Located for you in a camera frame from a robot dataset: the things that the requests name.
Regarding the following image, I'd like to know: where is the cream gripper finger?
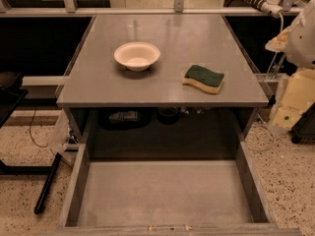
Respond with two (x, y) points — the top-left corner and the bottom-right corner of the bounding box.
(268, 69), (315, 134)
(265, 27), (291, 53)

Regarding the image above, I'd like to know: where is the green and yellow sponge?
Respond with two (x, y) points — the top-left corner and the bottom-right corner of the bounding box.
(182, 65), (224, 94)

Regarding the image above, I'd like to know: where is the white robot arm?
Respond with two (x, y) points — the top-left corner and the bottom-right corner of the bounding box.
(265, 0), (315, 134)

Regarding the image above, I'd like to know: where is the grey open top drawer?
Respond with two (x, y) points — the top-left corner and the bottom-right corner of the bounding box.
(37, 146), (301, 236)

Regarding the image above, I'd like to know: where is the white power strip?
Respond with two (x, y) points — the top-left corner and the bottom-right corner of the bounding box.
(237, 0), (284, 18)

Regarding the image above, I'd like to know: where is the white paper bowl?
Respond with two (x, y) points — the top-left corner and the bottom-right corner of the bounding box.
(114, 42), (160, 72)

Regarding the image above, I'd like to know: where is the grey cabinet desk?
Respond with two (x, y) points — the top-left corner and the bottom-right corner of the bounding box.
(57, 15), (268, 160)

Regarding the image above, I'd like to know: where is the clear plastic bag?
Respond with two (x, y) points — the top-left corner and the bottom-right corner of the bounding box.
(48, 111), (70, 153)

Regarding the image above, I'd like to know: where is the black chair seat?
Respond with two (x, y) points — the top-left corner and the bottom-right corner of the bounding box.
(0, 72), (28, 128)

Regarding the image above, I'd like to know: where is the black chair base leg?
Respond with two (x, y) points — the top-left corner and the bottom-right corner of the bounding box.
(33, 152), (62, 214)

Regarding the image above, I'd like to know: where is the white cable on floor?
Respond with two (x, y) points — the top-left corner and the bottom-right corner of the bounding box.
(246, 114), (276, 153)

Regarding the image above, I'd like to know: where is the black cable on floor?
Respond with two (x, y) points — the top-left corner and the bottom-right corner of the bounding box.
(29, 107), (49, 149)

